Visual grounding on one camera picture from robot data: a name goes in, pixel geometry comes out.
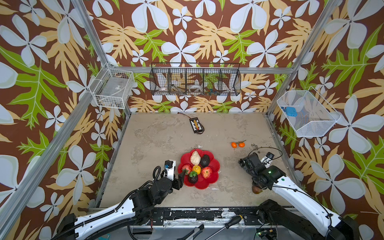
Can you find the white wire basket right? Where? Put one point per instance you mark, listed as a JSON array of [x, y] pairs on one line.
[[316, 116]]

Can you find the black wire basket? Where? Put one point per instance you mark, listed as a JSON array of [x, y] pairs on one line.
[[210, 79]]

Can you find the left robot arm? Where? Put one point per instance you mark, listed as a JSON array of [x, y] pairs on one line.
[[135, 209]]

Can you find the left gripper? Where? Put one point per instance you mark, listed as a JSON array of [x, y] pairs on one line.
[[179, 183]]

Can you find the white wire basket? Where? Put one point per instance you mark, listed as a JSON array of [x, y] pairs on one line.
[[316, 116], [111, 88]]

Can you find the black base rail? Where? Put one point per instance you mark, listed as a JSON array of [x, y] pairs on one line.
[[161, 216]]

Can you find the aluminium frame post back left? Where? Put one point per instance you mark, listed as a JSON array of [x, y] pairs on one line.
[[95, 41]]

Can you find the red apple with leaf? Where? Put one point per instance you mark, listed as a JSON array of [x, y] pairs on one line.
[[187, 169]]

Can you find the grey pliers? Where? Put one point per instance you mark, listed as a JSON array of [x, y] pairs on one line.
[[194, 233]]

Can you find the red flower-shaped fruit bowl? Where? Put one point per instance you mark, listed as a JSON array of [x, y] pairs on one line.
[[202, 183]]

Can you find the aluminium frame post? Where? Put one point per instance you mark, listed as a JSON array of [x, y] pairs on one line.
[[313, 36], [95, 41]]

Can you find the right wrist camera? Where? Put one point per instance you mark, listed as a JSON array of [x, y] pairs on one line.
[[267, 159]]

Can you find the aluminium frame post back right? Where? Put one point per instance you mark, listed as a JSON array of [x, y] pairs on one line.
[[313, 36]]

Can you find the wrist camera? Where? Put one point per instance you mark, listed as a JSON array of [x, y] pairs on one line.
[[169, 169], [267, 159]]

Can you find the blue object in basket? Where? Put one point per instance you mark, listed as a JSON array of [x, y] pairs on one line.
[[290, 111]]

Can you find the brown round fruit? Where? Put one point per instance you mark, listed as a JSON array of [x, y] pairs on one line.
[[256, 189]]

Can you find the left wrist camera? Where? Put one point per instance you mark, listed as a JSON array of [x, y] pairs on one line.
[[169, 169]]

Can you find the white wire basket left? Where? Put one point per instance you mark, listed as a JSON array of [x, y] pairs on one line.
[[111, 88]]

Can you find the dark avocado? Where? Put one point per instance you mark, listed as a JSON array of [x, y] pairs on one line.
[[205, 161]]

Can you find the orange tangerines on twig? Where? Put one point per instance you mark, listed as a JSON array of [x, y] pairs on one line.
[[239, 144]]

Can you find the yellow wrinkled pear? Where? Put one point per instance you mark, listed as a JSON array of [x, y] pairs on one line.
[[197, 169]]

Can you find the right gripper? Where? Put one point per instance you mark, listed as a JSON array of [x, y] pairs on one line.
[[247, 163]]

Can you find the black-handled screwdriver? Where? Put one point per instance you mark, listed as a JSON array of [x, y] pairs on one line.
[[235, 220]]

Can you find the dark purple mangosteen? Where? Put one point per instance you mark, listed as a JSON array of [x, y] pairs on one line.
[[193, 177]]

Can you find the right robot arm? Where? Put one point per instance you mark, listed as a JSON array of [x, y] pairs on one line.
[[316, 222]]

